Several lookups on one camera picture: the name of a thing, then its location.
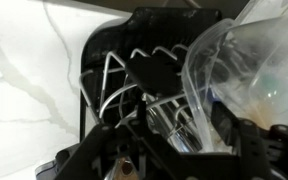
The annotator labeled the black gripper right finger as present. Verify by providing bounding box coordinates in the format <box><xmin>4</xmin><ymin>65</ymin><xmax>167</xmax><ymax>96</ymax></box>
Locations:
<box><xmin>211</xmin><ymin>101</ymin><xmax>288</xmax><ymax>180</ymax></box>

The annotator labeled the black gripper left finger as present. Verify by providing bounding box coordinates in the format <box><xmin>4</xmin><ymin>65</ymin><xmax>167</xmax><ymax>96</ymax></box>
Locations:
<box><xmin>54</xmin><ymin>56</ymin><xmax>184</xmax><ymax>180</ymax></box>

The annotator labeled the clear plastic container bowl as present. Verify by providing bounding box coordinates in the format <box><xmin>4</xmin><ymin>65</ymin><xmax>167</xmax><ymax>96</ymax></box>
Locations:
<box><xmin>181</xmin><ymin>15</ymin><xmax>288</xmax><ymax>152</ymax></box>

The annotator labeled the steel dish rack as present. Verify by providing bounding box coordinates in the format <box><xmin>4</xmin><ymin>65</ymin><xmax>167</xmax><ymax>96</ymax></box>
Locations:
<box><xmin>79</xmin><ymin>7</ymin><xmax>221</xmax><ymax>153</ymax></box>

